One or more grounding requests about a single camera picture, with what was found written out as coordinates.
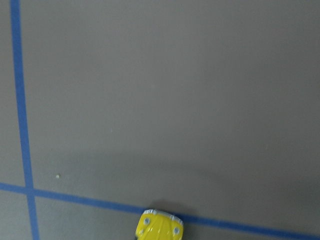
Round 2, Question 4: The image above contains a yellow beetle toy car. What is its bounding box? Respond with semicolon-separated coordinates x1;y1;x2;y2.
135;209;184;240

